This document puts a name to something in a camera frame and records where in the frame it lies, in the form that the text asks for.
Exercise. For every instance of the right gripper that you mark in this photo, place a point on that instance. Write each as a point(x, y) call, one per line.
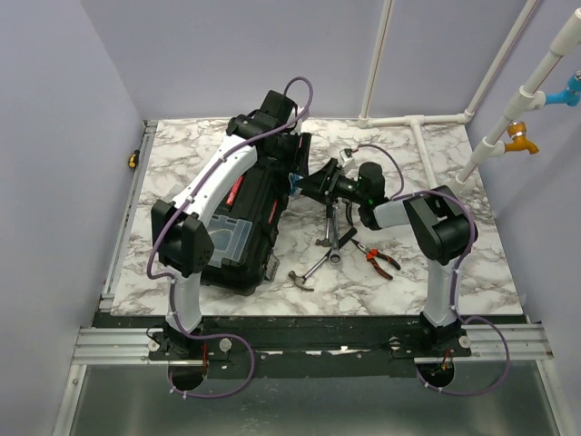
point(318, 185)

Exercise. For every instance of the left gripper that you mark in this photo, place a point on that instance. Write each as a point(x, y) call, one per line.
point(298, 160)

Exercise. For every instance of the black plastic toolbox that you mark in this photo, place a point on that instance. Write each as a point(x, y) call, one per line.
point(244, 228)

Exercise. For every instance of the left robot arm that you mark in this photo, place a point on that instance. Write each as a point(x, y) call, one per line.
point(182, 246)

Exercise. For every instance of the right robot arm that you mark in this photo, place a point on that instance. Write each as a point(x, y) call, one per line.
point(442, 226)

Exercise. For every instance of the silver combination ratchet wrench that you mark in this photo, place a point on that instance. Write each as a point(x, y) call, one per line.
point(334, 256)

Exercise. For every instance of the orange black pliers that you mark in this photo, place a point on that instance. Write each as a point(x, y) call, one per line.
point(372, 256)

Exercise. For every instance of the claw hammer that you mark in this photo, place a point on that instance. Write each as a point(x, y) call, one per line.
point(300, 280)

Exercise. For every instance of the yellow brass faucet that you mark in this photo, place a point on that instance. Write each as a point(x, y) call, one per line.
point(517, 132)

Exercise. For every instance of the blue pipe valve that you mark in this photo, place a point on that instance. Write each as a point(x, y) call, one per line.
point(570, 95)

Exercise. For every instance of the black grey wire stripper pliers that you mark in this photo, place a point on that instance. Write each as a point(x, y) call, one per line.
point(348, 214)

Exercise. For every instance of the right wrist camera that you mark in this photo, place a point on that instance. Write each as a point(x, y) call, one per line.
point(346, 159)

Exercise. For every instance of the black pruner handle piece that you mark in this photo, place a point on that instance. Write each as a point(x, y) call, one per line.
point(346, 237)

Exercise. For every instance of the yellow black screwdriver at wall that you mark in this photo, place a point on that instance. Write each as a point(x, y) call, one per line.
point(134, 159)

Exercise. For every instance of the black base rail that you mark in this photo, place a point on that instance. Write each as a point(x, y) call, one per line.
point(284, 347)

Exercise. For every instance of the white pvc pipe frame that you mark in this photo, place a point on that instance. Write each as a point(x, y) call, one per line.
point(528, 96)

